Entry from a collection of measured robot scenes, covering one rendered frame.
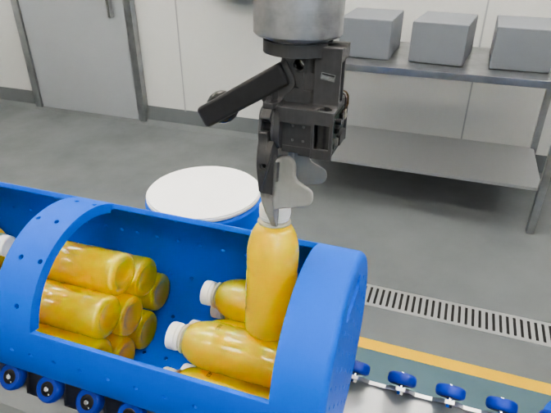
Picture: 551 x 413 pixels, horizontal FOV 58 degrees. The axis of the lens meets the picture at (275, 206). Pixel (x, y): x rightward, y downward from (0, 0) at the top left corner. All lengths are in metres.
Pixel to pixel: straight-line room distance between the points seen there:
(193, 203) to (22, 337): 0.54
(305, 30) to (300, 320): 0.31
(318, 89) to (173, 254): 0.50
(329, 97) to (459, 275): 2.33
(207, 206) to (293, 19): 0.73
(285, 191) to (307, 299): 0.13
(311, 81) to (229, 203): 0.68
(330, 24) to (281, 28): 0.05
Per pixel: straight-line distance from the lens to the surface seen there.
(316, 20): 0.49
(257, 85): 0.54
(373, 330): 2.37
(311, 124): 0.52
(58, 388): 0.90
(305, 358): 0.59
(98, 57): 4.85
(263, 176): 0.54
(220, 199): 1.19
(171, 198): 1.21
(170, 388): 0.67
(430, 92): 3.88
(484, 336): 2.48
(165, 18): 4.43
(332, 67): 0.51
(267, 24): 0.50
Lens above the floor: 1.61
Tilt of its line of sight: 30 degrees down
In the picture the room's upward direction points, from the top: straight up
